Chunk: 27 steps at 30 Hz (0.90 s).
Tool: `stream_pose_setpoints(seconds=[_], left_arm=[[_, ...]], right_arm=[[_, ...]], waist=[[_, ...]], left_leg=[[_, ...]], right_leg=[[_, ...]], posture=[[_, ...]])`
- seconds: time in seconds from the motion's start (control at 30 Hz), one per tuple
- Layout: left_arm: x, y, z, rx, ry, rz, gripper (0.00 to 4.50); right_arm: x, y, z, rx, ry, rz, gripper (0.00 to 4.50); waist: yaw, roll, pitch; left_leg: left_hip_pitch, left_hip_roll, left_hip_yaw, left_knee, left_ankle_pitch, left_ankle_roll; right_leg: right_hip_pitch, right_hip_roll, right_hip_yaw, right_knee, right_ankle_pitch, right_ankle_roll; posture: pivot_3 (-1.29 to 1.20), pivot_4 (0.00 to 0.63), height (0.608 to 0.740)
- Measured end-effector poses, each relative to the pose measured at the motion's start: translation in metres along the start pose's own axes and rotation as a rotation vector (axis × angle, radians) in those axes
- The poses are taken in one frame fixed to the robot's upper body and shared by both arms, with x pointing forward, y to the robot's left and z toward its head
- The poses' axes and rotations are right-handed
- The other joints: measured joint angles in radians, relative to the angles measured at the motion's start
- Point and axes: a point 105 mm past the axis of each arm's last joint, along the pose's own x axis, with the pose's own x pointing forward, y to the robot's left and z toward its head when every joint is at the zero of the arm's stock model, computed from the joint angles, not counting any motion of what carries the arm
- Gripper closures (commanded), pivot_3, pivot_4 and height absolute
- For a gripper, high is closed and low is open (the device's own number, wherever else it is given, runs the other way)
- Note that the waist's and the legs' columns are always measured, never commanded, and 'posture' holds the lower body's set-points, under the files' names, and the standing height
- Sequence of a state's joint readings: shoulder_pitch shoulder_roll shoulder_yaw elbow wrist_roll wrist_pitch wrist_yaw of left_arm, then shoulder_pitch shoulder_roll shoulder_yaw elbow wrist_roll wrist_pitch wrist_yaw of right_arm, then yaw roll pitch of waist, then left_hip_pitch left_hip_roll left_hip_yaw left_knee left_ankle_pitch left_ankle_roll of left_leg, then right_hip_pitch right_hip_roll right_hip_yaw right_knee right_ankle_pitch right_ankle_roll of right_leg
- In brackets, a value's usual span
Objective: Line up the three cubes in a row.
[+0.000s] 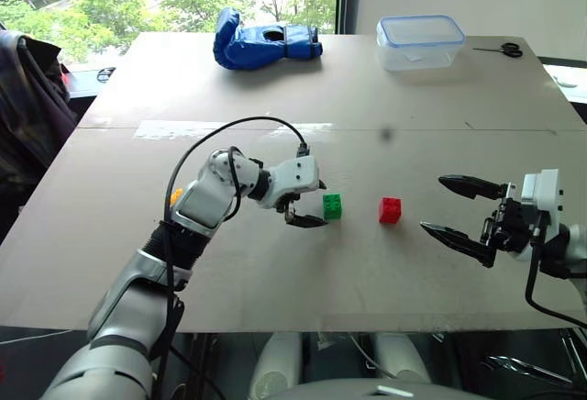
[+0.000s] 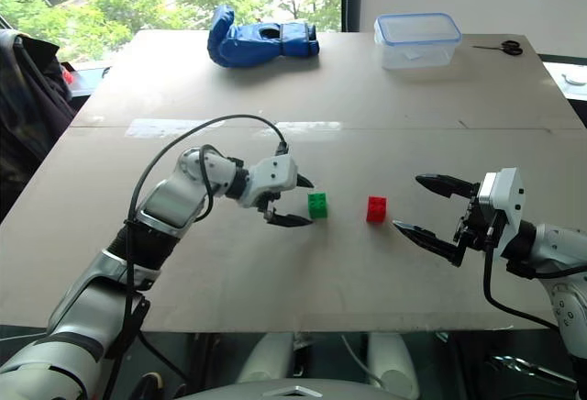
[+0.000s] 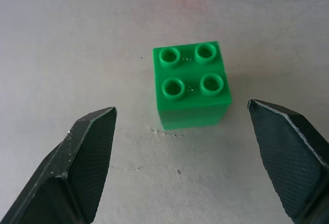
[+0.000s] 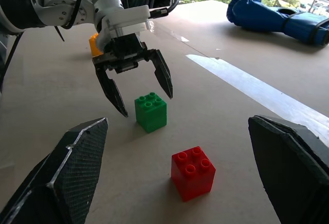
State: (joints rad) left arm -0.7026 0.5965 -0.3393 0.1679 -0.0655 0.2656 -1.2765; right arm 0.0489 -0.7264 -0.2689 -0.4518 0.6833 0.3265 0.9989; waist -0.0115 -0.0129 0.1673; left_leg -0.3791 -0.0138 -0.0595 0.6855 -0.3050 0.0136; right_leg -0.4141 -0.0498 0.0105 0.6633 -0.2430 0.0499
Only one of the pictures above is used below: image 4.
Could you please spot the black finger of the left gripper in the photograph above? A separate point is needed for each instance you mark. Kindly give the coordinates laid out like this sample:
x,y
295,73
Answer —
x,y
113,93
163,75

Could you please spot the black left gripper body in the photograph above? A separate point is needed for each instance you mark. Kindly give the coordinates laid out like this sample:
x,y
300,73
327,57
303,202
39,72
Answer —
x,y
123,52

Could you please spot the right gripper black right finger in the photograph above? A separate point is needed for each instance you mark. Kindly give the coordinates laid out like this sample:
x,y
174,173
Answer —
x,y
295,172

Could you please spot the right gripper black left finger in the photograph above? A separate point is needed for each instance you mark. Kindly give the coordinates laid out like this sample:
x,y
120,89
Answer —
x,y
74,162

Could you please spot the orange toy brick cube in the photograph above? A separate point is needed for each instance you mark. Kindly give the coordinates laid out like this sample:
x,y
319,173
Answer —
x,y
94,48

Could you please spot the green toy brick cube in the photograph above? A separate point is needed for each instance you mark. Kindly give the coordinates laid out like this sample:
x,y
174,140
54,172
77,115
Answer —
x,y
150,116

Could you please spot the red toy brick cube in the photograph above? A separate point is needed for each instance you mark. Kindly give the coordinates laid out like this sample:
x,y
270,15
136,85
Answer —
x,y
192,180

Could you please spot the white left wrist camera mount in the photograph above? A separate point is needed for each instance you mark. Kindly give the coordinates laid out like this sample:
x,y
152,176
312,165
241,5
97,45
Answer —
x,y
129,16

